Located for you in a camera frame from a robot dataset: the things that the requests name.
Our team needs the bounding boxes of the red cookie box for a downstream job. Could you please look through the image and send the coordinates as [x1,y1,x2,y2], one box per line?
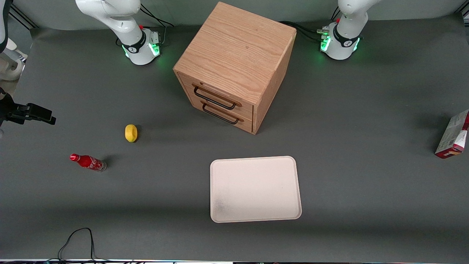
[435,109,469,159]

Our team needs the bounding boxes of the beige plastic tray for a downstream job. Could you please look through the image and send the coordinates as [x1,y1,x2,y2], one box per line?
[210,156,302,223]

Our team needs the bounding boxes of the red cola bottle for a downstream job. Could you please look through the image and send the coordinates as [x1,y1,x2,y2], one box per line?
[70,153,107,172]

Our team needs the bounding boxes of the lower wooden drawer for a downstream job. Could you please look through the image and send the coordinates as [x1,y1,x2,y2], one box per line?
[191,97,254,133]

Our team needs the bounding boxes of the wooden drawer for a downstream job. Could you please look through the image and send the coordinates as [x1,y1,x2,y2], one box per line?
[177,73,254,118]
[191,97,254,133]

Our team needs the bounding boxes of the upper wooden drawer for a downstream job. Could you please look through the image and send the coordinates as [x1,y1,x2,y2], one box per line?
[177,73,254,118]

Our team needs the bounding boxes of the wooden drawer cabinet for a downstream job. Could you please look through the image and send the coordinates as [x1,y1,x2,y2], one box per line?
[173,2,297,135]

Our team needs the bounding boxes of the black frame strut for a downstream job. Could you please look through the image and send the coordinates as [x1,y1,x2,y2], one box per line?
[9,5,39,30]

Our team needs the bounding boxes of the thin black looped cable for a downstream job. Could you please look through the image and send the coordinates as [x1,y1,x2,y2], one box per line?
[58,228,110,263]

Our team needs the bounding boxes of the black right arm base cables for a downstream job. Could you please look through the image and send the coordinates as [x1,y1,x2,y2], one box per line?
[140,4,175,46]

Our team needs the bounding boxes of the black arm base cables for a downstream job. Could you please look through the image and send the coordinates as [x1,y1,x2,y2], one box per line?
[280,20,330,43]
[140,4,175,46]

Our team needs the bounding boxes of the upper black drawer handle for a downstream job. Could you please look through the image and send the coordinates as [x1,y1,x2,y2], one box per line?
[192,84,243,110]

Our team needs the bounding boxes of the black drawer handle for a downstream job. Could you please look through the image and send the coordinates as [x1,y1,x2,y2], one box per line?
[192,84,243,110]
[201,101,244,125]

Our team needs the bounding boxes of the lower black drawer handle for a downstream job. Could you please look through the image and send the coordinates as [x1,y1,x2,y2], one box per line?
[201,101,244,125]

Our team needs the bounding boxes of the black left arm base cables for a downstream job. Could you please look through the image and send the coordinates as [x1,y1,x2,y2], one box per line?
[280,20,330,43]

